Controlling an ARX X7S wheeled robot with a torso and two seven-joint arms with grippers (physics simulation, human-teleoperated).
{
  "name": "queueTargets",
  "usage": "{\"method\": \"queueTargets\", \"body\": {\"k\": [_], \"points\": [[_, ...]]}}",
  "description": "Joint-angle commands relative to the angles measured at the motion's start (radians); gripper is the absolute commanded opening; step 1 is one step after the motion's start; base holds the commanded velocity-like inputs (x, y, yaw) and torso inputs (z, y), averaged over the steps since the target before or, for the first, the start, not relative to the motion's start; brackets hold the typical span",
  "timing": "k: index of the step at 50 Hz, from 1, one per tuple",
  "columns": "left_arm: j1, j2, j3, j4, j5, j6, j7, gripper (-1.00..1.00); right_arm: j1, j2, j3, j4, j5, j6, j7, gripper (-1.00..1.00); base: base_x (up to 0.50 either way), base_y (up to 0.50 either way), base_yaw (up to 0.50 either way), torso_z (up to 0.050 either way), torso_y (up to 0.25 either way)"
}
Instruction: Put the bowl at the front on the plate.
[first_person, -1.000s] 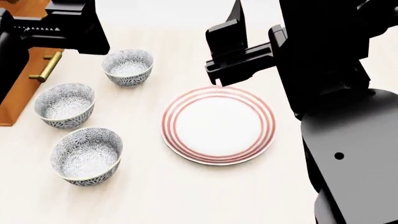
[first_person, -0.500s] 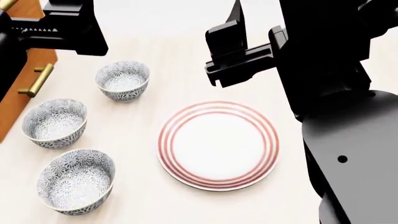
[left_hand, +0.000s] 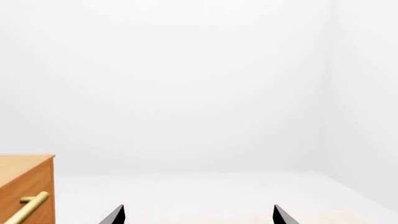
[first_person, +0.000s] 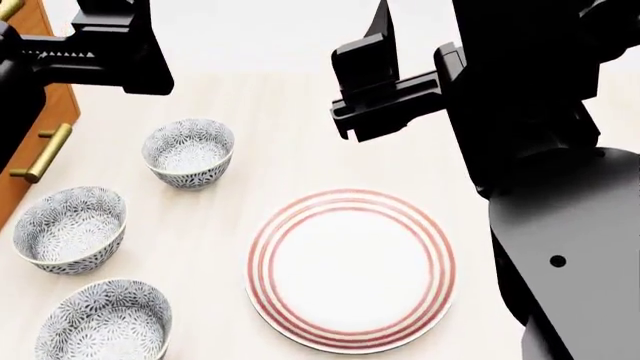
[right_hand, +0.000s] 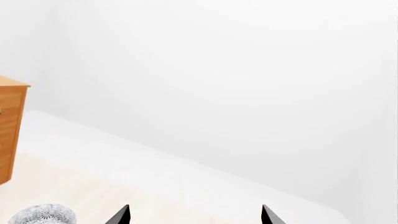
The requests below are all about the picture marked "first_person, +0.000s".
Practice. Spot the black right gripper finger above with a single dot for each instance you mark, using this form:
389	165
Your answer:
367	63
450	67

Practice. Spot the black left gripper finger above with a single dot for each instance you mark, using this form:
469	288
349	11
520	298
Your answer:
145	56

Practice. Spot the blue floral patterned bowl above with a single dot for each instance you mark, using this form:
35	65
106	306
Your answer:
102	322
189	152
70	228

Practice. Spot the white plate with red rings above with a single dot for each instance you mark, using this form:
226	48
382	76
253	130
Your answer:
350	272

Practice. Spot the wooden cabinet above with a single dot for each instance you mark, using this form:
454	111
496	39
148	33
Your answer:
55	112

